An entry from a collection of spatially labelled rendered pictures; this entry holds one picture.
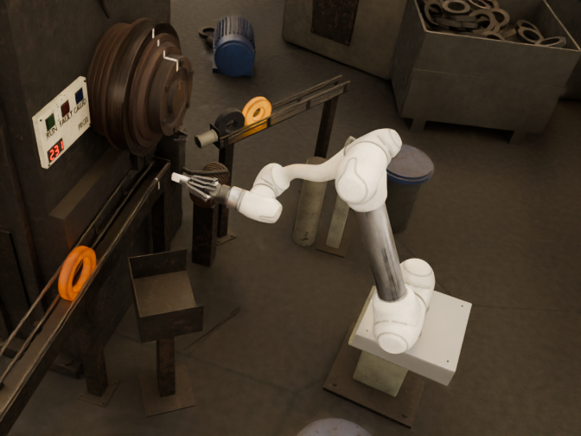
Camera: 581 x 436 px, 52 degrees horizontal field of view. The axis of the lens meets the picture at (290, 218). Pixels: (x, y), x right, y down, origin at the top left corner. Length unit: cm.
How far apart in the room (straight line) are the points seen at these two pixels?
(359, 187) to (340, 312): 127
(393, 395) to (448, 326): 43
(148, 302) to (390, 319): 84
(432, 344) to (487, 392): 60
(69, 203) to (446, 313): 151
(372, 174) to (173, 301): 83
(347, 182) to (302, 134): 225
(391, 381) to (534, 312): 102
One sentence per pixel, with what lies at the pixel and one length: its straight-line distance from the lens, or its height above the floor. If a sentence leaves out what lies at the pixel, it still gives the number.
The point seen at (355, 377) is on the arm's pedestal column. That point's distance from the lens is 272.
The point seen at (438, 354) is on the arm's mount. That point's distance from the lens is 239.
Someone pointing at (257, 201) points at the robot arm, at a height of 76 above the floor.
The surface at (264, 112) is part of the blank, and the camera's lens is 286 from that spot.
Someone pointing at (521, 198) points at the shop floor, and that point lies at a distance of 405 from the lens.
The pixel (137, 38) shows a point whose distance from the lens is 206.
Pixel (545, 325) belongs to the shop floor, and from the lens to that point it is 333.
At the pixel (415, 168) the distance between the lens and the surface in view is 321.
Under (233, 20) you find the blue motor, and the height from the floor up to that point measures 34.
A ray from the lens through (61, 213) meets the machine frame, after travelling 209.
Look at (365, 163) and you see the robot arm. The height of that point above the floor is 120.
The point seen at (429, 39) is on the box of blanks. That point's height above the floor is 69.
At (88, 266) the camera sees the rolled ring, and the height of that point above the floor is 69.
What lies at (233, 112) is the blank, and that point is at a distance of 273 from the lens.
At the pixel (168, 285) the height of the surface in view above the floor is 60.
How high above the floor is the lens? 227
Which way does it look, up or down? 42 degrees down
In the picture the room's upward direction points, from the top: 10 degrees clockwise
